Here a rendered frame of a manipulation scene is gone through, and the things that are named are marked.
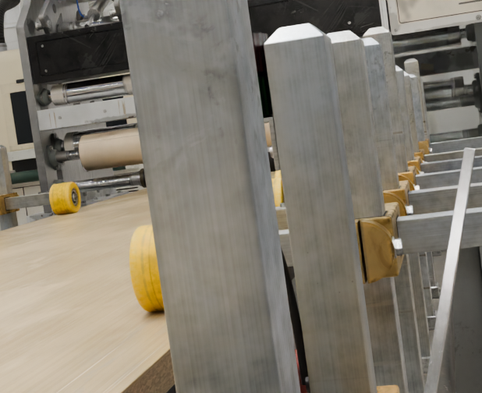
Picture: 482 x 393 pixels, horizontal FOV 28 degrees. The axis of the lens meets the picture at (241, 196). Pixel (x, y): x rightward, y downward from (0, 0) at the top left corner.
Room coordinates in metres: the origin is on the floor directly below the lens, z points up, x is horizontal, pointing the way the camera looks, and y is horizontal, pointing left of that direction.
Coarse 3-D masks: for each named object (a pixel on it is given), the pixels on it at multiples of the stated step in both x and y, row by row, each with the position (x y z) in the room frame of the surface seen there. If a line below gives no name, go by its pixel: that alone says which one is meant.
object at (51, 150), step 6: (42, 90) 3.38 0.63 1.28; (48, 90) 3.40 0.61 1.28; (42, 96) 3.36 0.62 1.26; (42, 102) 3.37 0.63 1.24; (48, 102) 3.39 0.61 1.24; (54, 138) 3.42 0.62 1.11; (54, 144) 3.42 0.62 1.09; (48, 150) 3.37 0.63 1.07; (54, 150) 3.38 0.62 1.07; (60, 150) 3.42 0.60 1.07; (48, 156) 3.37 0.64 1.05; (54, 156) 3.36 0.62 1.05; (54, 162) 3.37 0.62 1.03; (60, 162) 3.46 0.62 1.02; (54, 168) 3.40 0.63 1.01; (60, 180) 3.39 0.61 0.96
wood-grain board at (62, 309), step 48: (144, 192) 3.06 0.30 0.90; (0, 240) 1.96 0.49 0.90; (48, 240) 1.80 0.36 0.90; (96, 240) 1.67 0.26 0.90; (0, 288) 1.22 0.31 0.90; (48, 288) 1.16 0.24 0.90; (96, 288) 1.10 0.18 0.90; (0, 336) 0.88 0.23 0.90; (48, 336) 0.85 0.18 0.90; (96, 336) 0.82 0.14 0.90; (144, 336) 0.79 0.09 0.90; (0, 384) 0.69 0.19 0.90; (48, 384) 0.67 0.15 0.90; (96, 384) 0.65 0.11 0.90; (144, 384) 0.66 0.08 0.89
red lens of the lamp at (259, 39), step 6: (252, 36) 0.56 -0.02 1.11; (258, 36) 0.56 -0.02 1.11; (264, 36) 0.57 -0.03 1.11; (258, 42) 0.56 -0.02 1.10; (264, 42) 0.57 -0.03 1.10; (258, 48) 0.56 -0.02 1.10; (258, 54) 0.56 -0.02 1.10; (258, 60) 0.56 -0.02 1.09; (264, 60) 0.57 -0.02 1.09; (258, 66) 0.56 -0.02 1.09; (264, 66) 0.57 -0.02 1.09
